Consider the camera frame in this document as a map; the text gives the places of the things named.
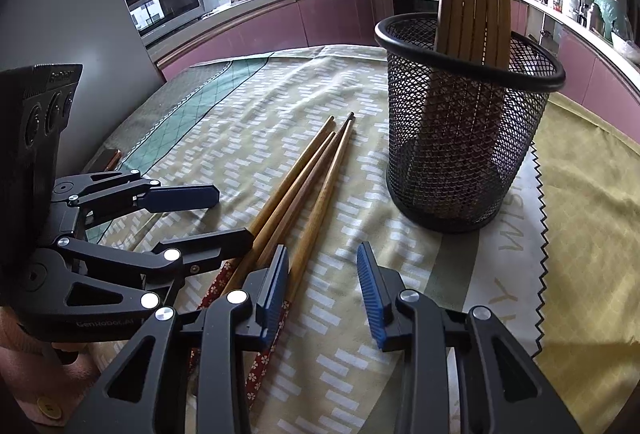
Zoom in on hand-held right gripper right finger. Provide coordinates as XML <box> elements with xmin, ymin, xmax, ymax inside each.
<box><xmin>356</xmin><ymin>241</ymin><xmax>583</xmax><ymax>434</ymax></box>

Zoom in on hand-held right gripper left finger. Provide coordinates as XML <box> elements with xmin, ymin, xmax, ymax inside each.
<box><xmin>62</xmin><ymin>244</ymin><xmax>290</xmax><ymax>434</ymax></box>

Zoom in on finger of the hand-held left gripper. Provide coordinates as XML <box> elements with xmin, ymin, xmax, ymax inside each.
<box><xmin>52</xmin><ymin>170</ymin><xmax>220</xmax><ymax>225</ymax></box>
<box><xmin>57</xmin><ymin>228</ymin><xmax>255</xmax><ymax>310</ymax></box>

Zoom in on black mesh holder cup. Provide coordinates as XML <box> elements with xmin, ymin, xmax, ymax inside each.
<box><xmin>374</xmin><ymin>12</ymin><xmax>567</xmax><ymax>234</ymax></box>

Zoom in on person's left forearm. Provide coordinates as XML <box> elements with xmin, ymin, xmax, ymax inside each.
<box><xmin>0</xmin><ymin>307</ymin><xmax>108</xmax><ymax>430</ymax></box>

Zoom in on patchwork printed tablecloth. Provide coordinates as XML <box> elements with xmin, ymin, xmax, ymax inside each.
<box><xmin>85</xmin><ymin>43</ymin><xmax>640</xmax><ymax>434</ymax></box>

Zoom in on dark smartphone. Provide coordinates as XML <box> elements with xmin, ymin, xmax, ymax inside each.
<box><xmin>87</xmin><ymin>148</ymin><xmax>122</xmax><ymax>171</ymax></box>

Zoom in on pink base cabinets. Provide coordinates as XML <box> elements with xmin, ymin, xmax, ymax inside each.
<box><xmin>150</xmin><ymin>0</ymin><xmax>396</xmax><ymax>82</ymax></box>
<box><xmin>510</xmin><ymin>0</ymin><xmax>640</xmax><ymax>145</ymax></box>

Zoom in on white bowl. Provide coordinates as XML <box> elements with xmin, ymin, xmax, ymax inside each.
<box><xmin>611</xmin><ymin>32</ymin><xmax>640</xmax><ymax>60</ymax></box>

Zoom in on green covered appliance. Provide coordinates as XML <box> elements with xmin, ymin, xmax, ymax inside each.
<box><xmin>592</xmin><ymin>0</ymin><xmax>631</xmax><ymax>40</ymax></box>

